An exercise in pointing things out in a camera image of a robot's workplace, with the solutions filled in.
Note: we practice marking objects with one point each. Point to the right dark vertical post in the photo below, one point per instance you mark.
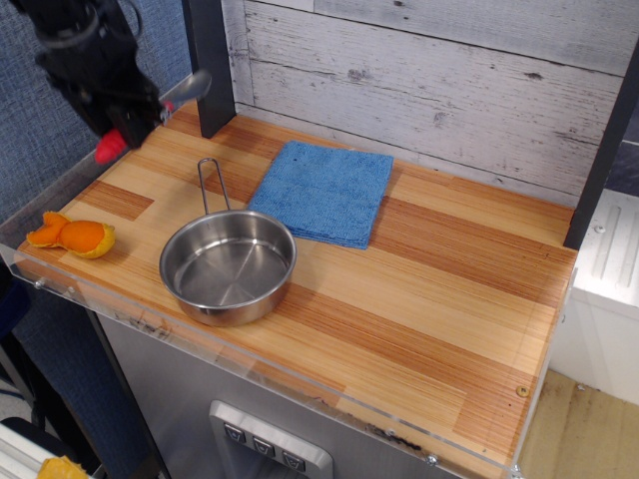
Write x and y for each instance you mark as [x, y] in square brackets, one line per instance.
[605, 158]

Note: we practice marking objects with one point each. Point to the stainless steel saucepan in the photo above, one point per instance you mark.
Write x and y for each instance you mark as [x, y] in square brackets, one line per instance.
[230, 267]

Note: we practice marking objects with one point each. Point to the blue folded cloth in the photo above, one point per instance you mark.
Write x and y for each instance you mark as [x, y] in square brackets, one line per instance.
[325, 194]

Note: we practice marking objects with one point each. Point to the dark vertical post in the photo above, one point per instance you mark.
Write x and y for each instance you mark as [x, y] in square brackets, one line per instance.
[208, 47]
[605, 158]

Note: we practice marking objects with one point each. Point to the yellow cloth scrap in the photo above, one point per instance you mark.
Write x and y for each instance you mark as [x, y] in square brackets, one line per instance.
[61, 468]

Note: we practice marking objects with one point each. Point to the orange plush fish toy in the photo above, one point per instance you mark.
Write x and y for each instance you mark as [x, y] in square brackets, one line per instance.
[85, 239]

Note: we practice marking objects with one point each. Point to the white sink counter unit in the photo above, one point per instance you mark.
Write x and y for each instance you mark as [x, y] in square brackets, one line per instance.
[596, 342]

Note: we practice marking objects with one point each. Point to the red handled metal spoon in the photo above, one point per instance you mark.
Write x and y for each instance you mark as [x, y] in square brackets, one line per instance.
[194, 88]

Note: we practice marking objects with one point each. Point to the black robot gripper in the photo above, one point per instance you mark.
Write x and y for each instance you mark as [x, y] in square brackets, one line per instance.
[89, 52]

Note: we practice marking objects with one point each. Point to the clear acrylic table edge guard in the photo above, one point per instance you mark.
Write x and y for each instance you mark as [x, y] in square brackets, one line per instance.
[420, 356]

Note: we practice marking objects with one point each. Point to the silver toy appliance front panel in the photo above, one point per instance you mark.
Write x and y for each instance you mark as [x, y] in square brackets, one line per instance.
[250, 447]

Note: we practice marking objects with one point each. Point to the left dark vertical post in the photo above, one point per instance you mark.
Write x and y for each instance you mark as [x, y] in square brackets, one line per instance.
[208, 47]

